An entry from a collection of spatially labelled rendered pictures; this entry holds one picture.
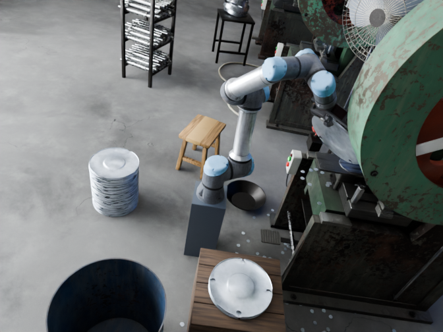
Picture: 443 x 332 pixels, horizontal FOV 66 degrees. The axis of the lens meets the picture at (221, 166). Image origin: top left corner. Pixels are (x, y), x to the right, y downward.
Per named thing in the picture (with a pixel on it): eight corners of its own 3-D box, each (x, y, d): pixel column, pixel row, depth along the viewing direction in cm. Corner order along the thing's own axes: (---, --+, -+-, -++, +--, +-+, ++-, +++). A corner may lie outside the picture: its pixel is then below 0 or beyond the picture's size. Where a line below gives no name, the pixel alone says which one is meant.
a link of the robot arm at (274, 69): (207, 83, 151) (271, 47, 107) (229, 82, 156) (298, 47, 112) (211, 109, 151) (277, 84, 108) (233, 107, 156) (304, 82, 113)
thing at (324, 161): (310, 188, 169) (320, 167, 160) (306, 170, 180) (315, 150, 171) (358, 196, 170) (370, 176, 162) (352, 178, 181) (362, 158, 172)
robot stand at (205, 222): (183, 255, 203) (191, 203, 175) (187, 231, 217) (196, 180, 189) (213, 259, 204) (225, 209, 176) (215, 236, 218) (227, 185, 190)
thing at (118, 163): (118, 186, 192) (118, 184, 192) (78, 166, 199) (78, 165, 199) (148, 160, 214) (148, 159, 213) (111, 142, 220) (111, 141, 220)
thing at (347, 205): (345, 217, 158) (351, 208, 154) (328, 157, 193) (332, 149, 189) (407, 226, 160) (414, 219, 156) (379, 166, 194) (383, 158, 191)
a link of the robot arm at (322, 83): (326, 63, 111) (339, 83, 108) (328, 80, 121) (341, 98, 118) (304, 76, 113) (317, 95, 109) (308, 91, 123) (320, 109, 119)
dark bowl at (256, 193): (221, 213, 235) (223, 205, 230) (224, 184, 258) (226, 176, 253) (264, 219, 236) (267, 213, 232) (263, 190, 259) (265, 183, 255)
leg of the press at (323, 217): (275, 302, 190) (335, 186, 133) (273, 283, 199) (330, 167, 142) (430, 325, 195) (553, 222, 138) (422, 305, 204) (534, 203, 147)
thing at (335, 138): (334, 159, 169) (335, 157, 169) (373, 169, 142) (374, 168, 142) (302, 114, 161) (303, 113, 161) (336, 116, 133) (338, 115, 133)
